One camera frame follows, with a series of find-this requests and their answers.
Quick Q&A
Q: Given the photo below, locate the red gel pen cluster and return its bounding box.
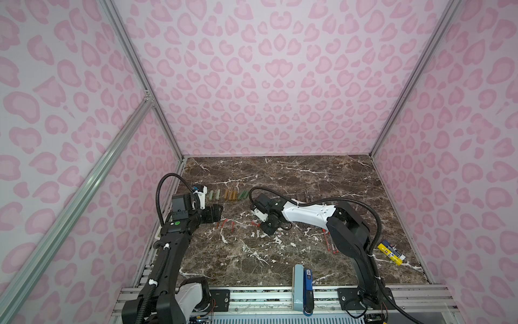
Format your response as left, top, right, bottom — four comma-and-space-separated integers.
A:
326, 232, 332, 252

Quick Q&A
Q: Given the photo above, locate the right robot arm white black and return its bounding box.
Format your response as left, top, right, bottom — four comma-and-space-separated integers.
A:
248, 186, 384, 319

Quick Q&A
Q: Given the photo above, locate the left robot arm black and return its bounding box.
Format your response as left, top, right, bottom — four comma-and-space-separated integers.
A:
121, 173, 223, 323

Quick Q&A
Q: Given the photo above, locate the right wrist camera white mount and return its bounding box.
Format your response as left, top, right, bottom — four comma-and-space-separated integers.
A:
250, 205, 268, 222

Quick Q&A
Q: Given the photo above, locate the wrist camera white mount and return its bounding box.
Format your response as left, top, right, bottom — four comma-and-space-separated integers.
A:
250, 205, 268, 222
192, 184, 208, 210

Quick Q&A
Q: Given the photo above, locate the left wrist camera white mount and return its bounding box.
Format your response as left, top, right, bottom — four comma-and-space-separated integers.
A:
192, 184, 208, 210

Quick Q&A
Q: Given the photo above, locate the blue grey camera mount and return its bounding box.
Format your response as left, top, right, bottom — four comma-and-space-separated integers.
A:
292, 264, 314, 317

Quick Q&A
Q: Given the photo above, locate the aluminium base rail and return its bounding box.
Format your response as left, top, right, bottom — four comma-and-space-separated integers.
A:
108, 283, 462, 324

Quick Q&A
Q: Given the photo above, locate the aluminium frame corner post left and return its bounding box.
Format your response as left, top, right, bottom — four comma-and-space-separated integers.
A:
98, 0, 184, 161

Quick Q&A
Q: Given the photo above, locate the aluminium frame corner post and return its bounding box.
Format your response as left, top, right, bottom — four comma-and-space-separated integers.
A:
369, 0, 464, 161
98, 0, 184, 161

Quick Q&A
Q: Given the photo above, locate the aluminium diagonal frame bar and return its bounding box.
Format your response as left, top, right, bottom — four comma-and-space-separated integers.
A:
1, 99, 155, 323

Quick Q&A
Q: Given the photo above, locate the aluminium frame corner post right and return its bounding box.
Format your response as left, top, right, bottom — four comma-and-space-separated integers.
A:
369, 0, 464, 161

